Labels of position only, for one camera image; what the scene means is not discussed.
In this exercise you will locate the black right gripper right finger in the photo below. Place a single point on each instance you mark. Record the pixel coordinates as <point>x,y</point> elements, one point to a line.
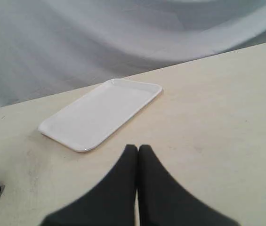
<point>163,201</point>

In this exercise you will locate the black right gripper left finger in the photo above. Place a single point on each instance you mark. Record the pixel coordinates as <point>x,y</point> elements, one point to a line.
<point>110,203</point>

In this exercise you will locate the white rectangular plastic tray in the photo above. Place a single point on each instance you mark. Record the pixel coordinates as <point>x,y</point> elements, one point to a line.
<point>90,120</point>

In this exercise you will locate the grey fabric backdrop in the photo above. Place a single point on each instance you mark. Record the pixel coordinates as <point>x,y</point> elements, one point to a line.
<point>52,46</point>

